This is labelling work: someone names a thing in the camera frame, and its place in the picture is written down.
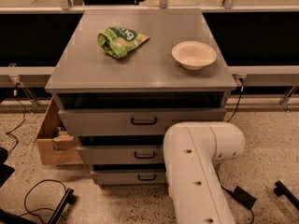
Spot black cable left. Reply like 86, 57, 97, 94
5, 82, 28, 154

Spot grey drawer cabinet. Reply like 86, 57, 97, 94
44, 8, 237, 189

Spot black stand leg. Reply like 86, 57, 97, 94
274, 180, 299, 210
48, 188, 77, 224

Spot black object left edge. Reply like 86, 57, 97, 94
0, 147, 15, 188

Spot cardboard box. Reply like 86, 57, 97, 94
36, 99, 82, 165

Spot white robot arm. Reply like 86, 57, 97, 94
163, 121, 246, 224

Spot grey bottom drawer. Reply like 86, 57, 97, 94
91, 169, 165, 186

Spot green chip bag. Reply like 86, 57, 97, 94
97, 27, 150, 59

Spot grey middle drawer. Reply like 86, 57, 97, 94
78, 146, 164, 165

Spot grey top drawer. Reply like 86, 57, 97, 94
59, 108, 226, 136

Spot black cable right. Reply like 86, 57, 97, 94
216, 77, 256, 224

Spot grey drawer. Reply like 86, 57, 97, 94
91, 169, 165, 186
78, 146, 164, 165
59, 108, 226, 136

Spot black power adapter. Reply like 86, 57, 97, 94
233, 187, 257, 210

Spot white paper bowl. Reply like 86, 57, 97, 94
172, 41, 217, 70

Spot black floor cable loop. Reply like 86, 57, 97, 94
19, 178, 69, 224

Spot black stand leg left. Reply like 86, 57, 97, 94
48, 188, 77, 224

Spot black stand leg right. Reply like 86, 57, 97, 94
274, 180, 299, 210

